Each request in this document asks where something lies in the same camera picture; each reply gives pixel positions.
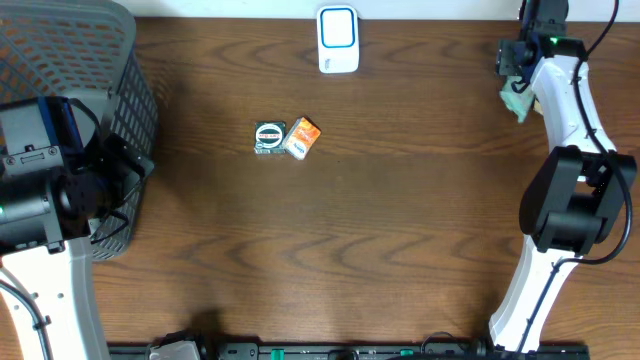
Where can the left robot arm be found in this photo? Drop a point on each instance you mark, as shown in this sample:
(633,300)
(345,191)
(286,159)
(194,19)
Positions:
(62,176)

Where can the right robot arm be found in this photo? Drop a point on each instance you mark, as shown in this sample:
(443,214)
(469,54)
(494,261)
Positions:
(574,199)

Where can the round clear packaged item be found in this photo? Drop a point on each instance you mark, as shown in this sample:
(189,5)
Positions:
(269,137)

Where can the dark grey plastic basket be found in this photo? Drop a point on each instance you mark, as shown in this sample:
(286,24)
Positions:
(82,50)

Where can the teal snack packet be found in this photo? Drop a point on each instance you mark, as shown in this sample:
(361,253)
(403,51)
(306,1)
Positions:
(518,98)

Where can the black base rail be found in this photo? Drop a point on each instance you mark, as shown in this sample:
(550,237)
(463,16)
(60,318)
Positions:
(433,350)

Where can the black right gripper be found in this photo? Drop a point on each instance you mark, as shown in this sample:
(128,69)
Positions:
(504,51)

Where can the orange tissue pack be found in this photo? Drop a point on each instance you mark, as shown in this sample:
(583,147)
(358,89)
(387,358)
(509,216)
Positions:
(301,137)

